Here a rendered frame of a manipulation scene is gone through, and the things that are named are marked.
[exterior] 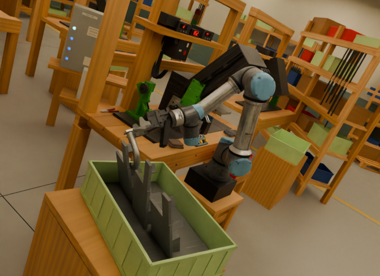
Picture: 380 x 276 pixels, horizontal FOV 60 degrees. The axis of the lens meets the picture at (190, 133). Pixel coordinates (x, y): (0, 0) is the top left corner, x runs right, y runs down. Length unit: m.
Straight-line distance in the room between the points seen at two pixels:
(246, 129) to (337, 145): 3.30
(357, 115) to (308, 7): 7.21
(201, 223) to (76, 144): 1.15
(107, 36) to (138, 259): 1.35
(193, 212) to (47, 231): 0.64
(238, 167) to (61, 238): 0.86
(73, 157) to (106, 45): 0.80
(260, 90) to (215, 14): 11.29
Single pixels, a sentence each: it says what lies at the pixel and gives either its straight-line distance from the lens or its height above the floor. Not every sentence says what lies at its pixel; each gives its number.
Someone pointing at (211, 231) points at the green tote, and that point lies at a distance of 1.47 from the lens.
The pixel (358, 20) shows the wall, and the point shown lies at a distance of 11.21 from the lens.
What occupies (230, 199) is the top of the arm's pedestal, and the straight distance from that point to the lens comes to 1.92.
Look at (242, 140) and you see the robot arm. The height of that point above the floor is 1.25.
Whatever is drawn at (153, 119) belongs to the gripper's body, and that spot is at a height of 1.25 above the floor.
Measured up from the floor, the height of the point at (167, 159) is 0.86.
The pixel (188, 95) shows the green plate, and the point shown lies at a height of 1.15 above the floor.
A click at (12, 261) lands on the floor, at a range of 2.37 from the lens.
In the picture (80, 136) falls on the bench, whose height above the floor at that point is 0.70.
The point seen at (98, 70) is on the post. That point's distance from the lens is 2.13.
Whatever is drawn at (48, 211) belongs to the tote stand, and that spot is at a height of 0.74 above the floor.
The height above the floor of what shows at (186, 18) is 1.45.
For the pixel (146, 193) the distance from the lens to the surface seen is 1.30.
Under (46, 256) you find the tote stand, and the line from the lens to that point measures 1.63.
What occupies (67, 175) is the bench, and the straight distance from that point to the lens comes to 2.45.
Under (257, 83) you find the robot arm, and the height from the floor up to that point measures 1.53.
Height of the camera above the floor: 1.72
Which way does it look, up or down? 19 degrees down
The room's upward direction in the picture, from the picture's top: 23 degrees clockwise
